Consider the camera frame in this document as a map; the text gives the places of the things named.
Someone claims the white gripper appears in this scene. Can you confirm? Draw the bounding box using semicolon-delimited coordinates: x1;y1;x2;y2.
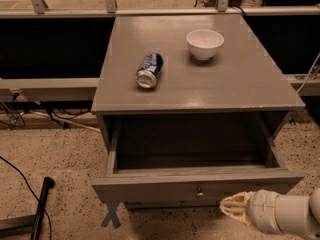
220;190;281;234

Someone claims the grey top drawer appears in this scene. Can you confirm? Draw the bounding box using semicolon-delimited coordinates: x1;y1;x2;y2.
93;112;304;209

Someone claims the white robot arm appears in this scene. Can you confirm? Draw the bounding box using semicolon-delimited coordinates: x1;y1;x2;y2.
219;188;320;240

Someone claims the small metal drawer knob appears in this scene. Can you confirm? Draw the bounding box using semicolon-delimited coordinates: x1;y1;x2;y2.
195;188;204;199

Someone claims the grey wooden nightstand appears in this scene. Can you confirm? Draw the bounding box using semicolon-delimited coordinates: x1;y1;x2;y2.
90;13;306;212

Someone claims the blue crushed soda can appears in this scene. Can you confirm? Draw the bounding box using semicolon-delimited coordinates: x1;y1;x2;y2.
136;52;163;89

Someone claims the white ceramic bowl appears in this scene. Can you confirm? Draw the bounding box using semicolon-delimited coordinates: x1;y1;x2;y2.
186;29;224;60

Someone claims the black metal stand leg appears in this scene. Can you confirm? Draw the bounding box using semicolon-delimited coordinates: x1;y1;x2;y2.
0;177;55;240

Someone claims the grey metal railing frame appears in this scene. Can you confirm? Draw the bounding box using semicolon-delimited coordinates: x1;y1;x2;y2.
0;0;320;102

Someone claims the white cable at right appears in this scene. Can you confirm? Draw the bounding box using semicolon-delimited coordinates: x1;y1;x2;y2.
295;52;320;94

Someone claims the black floor cable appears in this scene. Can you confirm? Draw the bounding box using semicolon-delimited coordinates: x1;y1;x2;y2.
0;155;53;240

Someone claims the cable bundle under rail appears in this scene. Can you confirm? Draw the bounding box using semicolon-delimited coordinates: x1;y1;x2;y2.
0;91;101;132

